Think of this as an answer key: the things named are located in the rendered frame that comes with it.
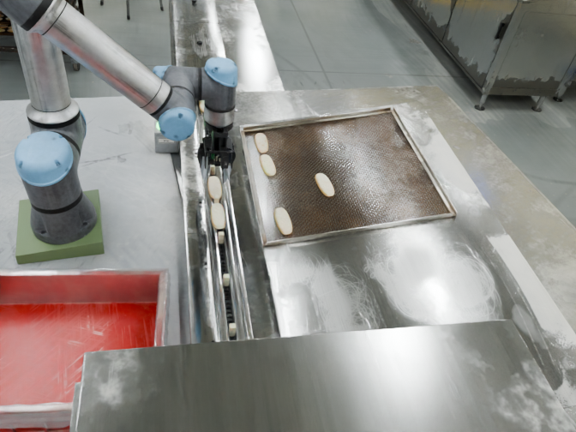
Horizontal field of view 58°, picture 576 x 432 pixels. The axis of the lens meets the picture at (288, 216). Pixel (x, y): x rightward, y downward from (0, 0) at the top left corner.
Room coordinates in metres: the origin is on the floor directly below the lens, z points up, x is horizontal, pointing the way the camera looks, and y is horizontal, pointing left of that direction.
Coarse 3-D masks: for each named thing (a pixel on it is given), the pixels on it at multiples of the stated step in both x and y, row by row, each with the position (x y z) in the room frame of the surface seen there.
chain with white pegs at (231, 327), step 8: (216, 200) 1.06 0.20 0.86; (224, 248) 0.91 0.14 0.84; (224, 256) 0.88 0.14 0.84; (224, 264) 0.86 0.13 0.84; (224, 272) 0.83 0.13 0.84; (224, 280) 0.79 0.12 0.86; (224, 288) 0.78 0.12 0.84; (224, 296) 0.76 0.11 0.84; (232, 320) 0.70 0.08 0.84; (232, 328) 0.66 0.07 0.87; (232, 336) 0.66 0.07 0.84
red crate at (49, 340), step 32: (0, 320) 0.60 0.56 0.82; (32, 320) 0.62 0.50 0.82; (64, 320) 0.63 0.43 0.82; (96, 320) 0.65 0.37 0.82; (128, 320) 0.66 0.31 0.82; (0, 352) 0.53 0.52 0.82; (32, 352) 0.54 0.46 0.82; (64, 352) 0.56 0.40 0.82; (0, 384) 0.47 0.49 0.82; (32, 384) 0.48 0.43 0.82; (64, 384) 0.49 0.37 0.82
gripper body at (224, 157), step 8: (208, 128) 1.07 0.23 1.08; (216, 128) 1.07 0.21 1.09; (224, 128) 1.07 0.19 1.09; (208, 136) 1.11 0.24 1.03; (216, 136) 1.05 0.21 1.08; (224, 136) 1.06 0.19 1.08; (208, 144) 1.08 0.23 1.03; (216, 144) 1.07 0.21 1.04; (224, 144) 1.08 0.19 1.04; (208, 152) 1.05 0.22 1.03; (216, 152) 1.05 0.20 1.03; (224, 152) 1.06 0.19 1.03; (232, 152) 1.06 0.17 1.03; (208, 160) 1.05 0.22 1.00; (216, 160) 1.06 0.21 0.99; (224, 160) 1.06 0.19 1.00; (232, 160) 1.06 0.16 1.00; (224, 168) 1.06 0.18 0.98
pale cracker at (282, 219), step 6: (276, 210) 1.02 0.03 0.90; (282, 210) 1.02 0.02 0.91; (276, 216) 0.99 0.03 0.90; (282, 216) 0.99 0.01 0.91; (288, 216) 1.00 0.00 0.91; (276, 222) 0.98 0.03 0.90; (282, 222) 0.97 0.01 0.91; (288, 222) 0.97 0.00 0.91; (282, 228) 0.95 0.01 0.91; (288, 228) 0.95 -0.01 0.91
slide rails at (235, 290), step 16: (208, 176) 1.17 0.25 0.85; (208, 192) 1.10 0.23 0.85; (224, 192) 1.11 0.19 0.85; (208, 208) 1.03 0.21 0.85; (224, 208) 1.05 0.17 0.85; (208, 224) 0.98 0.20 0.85; (224, 304) 0.73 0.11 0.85; (240, 304) 0.74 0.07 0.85; (224, 320) 0.69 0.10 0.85; (240, 320) 0.70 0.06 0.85; (224, 336) 0.65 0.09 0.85; (240, 336) 0.65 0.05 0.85
